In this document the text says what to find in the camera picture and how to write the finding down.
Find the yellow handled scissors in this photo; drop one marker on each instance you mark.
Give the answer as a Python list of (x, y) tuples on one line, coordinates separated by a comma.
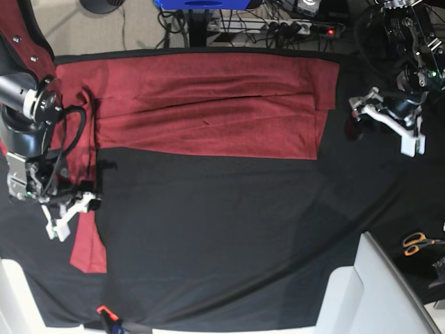
[(418, 241)]

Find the white power strip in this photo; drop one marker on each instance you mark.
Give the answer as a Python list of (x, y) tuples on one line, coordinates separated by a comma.
[(304, 27)]

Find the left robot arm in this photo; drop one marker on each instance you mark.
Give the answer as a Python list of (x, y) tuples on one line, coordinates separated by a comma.
[(399, 43)]

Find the blue orange clamp bottom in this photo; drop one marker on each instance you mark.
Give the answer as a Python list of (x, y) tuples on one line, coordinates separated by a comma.
[(110, 321)]

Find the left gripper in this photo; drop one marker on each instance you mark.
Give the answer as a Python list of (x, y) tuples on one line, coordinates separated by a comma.
[(400, 105)]

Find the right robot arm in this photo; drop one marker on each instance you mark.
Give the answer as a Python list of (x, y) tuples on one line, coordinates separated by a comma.
[(37, 131)]

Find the maroon long-sleeve T-shirt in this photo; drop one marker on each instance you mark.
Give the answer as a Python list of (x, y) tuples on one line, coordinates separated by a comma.
[(207, 161)]

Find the black table leg post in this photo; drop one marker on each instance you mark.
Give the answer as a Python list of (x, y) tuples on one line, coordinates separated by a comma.
[(197, 21)]

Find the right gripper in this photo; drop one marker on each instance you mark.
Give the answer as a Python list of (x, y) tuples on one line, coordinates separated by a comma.
[(76, 198)]

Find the black table cloth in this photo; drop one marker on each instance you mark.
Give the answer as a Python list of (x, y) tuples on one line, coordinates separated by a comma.
[(369, 186)]

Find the blue plastic bin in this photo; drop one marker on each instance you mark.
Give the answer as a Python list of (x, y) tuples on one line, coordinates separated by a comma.
[(202, 4)]

